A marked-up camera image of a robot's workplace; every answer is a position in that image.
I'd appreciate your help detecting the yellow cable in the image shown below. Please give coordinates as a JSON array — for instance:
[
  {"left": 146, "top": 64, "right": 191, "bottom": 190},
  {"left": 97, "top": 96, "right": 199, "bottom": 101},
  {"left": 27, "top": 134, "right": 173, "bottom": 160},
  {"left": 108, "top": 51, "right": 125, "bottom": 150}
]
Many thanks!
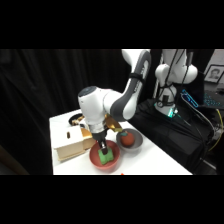
[{"left": 207, "top": 107, "right": 224, "bottom": 152}]

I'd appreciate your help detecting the red toy apple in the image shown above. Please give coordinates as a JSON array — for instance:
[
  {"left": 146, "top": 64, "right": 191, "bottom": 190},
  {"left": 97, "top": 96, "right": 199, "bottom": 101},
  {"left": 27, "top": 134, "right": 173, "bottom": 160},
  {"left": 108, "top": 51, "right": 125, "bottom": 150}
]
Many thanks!
[{"left": 119, "top": 130, "right": 136, "bottom": 148}]

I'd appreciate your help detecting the black cloth-covered robot stand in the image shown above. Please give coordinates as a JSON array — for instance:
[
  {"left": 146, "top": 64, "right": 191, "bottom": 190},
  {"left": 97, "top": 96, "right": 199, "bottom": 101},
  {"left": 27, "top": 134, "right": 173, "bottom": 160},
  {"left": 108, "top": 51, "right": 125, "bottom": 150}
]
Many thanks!
[{"left": 124, "top": 98, "right": 216, "bottom": 175}]

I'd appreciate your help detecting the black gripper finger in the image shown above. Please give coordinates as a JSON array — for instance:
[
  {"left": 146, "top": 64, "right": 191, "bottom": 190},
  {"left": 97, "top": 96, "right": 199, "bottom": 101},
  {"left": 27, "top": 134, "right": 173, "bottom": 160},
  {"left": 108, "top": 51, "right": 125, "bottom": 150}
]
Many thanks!
[
  {"left": 103, "top": 140, "right": 110, "bottom": 156},
  {"left": 98, "top": 141, "right": 105, "bottom": 156}
]

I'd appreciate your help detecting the wooden box with drawer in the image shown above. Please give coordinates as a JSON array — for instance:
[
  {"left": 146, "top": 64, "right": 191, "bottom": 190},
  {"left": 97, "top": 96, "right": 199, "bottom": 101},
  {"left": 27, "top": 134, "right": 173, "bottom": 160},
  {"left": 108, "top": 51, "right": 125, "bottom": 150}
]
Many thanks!
[{"left": 53, "top": 124, "right": 98, "bottom": 162}]

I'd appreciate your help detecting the framed portrait picture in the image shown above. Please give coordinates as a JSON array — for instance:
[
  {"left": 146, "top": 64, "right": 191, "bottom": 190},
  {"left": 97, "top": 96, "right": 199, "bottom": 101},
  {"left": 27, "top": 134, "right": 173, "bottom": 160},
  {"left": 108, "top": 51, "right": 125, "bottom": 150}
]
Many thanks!
[{"left": 203, "top": 64, "right": 224, "bottom": 84}]

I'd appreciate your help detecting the gray bowl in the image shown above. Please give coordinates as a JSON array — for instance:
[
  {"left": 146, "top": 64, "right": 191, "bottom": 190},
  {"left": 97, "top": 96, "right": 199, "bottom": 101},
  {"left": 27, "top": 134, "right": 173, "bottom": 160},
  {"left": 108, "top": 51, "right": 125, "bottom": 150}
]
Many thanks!
[{"left": 115, "top": 127, "right": 144, "bottom": 153}]

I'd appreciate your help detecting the yellowish wrist camera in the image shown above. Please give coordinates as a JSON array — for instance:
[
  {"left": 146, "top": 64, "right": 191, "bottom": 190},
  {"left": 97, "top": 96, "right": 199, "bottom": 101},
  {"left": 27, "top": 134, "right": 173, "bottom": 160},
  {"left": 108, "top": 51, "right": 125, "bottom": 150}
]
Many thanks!
[{"left": 104, "top": 114, "right": 124, "bottom": 133}]

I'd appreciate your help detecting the black bowl with wooden pieces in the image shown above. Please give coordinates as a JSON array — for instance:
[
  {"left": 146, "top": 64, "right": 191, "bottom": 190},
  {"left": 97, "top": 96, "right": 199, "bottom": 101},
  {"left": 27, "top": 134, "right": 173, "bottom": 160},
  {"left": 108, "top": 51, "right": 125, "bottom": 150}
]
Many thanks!
[{"left": 68, "top": 112, "right": 85, "bottom": 128}]

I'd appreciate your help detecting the black curtain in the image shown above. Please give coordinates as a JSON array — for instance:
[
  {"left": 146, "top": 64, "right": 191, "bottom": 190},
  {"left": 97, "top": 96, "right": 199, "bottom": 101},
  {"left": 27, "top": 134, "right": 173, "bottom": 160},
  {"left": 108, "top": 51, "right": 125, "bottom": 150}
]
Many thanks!
[{"left": 0, "top": 49, "right": 161, "bottom": 176}]

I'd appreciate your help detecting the small green light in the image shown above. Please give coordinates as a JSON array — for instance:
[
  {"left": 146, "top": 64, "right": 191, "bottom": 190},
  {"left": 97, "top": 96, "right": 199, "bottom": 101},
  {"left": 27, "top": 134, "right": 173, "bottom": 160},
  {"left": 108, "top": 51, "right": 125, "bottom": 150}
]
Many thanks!
[{"left": 167, "top": 108, "right": 177, "bottom": 119}]

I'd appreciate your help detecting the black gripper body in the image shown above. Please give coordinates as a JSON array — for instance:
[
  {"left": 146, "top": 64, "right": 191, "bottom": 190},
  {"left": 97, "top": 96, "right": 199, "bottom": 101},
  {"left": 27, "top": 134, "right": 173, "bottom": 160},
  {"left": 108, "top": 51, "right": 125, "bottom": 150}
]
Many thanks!
[{"left": 91, "top": 131, "right": 108, "bottom": 145}]

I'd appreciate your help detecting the pink bowl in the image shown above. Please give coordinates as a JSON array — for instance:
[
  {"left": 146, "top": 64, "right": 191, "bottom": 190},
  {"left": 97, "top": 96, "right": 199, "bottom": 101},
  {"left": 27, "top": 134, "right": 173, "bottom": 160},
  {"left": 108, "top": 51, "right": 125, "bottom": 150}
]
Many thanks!
[{"left": 88, "top": 139, "right": 121, "bottom": 173}]

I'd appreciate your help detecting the blue-lit keyboard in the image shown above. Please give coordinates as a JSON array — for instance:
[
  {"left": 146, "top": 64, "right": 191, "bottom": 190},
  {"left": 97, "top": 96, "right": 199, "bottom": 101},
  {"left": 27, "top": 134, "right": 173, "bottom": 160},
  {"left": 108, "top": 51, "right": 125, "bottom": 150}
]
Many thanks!
[{"left": 202, "top": 92, "right": 224, "bottom": 110}]

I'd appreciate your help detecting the blue lit device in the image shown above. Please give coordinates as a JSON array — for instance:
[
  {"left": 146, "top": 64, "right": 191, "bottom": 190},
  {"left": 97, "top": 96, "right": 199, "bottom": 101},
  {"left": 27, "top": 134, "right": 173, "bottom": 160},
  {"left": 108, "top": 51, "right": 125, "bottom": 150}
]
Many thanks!
[{"left": 181, "top": 89, "right": 200, "bottom": 109}]

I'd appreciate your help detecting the green triangle block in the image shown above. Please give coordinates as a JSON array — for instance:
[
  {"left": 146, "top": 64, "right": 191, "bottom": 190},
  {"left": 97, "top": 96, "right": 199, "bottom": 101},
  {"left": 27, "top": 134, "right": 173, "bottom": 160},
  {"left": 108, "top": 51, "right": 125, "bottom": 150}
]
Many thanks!
[{"left": 97, "top": 147, "right": 115, "bottom": 166}]

